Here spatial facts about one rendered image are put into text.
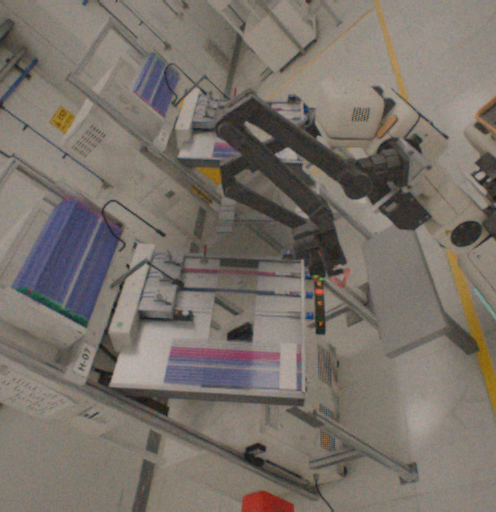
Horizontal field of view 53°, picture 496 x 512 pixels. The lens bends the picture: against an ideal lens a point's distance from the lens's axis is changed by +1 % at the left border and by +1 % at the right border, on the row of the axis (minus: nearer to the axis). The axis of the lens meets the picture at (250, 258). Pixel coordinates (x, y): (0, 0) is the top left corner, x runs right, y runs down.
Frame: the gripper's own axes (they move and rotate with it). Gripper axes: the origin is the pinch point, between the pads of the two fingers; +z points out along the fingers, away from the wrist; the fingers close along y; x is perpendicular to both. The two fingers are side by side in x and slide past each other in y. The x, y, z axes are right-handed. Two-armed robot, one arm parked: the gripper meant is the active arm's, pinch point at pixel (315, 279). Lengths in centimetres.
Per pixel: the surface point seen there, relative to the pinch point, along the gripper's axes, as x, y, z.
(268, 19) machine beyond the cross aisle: -37, -450, 65
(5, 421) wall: -175, 14, 113
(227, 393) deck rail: -33, 50, 6
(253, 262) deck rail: -27.4, -18.2, 9.3
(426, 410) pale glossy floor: 50, 28, 55
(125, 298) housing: -77, 13, -2
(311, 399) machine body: 0, 22, 61
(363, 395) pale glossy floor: 27, 11, 76
